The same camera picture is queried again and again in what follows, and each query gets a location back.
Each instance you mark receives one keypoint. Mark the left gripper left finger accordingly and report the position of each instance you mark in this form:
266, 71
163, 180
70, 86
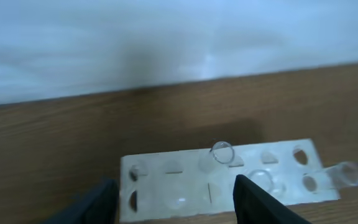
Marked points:
95, 205

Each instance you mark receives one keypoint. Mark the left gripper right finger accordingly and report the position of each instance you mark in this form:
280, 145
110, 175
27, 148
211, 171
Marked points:
259, 208

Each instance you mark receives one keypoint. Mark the clear test tube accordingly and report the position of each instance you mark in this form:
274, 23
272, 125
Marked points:
253, 175
220, 145
346, 175

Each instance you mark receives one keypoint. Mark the white test tube rack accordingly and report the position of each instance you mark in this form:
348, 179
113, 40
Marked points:
172, 171

